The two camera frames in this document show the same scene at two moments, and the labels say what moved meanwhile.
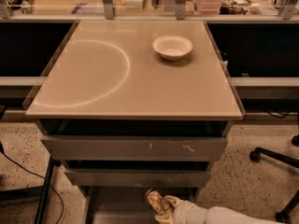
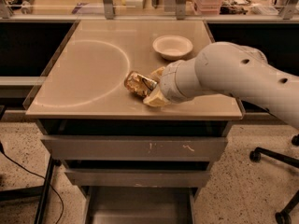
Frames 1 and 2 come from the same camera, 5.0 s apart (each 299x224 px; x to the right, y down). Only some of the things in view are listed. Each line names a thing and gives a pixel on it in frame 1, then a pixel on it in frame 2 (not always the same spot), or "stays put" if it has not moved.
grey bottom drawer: [128, 204] stays put
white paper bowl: [172, 48] stays put
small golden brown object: [156, 201] to [139, 84]
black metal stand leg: [40, 214] stays put
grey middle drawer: [141, 177] stays put
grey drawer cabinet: [133, 105] stays put
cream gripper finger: [173, 200] to [156, 75]
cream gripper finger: [166, 217] to [156, 99]
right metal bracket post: [180, 2] stays put
